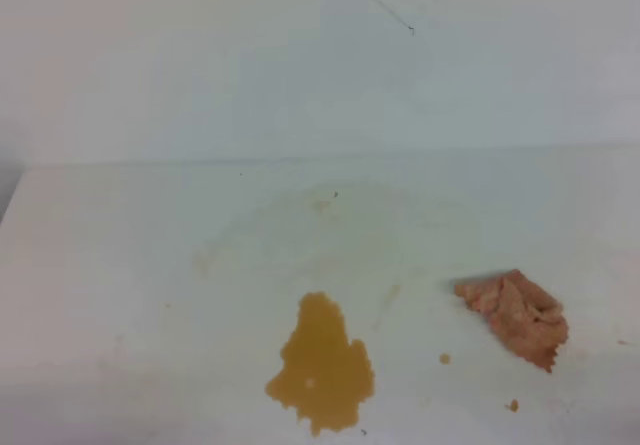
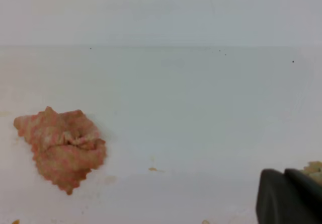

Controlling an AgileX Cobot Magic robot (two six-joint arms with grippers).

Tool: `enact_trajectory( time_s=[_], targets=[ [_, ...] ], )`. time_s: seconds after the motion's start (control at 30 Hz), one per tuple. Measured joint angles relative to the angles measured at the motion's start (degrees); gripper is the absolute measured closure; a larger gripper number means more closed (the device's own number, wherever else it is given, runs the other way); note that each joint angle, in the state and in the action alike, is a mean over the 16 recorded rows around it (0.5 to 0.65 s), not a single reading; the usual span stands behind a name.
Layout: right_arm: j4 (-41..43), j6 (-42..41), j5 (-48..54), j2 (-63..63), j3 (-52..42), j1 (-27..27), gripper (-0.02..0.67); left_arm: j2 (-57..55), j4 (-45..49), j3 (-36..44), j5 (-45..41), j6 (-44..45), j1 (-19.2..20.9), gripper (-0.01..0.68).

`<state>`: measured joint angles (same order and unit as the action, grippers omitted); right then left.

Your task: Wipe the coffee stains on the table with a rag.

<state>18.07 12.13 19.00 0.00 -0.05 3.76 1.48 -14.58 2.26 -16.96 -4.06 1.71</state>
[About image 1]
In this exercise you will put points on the pink stained rag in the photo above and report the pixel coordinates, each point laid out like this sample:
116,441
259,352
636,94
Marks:
527,320

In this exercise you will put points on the large coffee puddle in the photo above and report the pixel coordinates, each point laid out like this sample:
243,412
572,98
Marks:
325,375

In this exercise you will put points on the small coffee drop near edge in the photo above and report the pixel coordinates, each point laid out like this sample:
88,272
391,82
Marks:
513,406

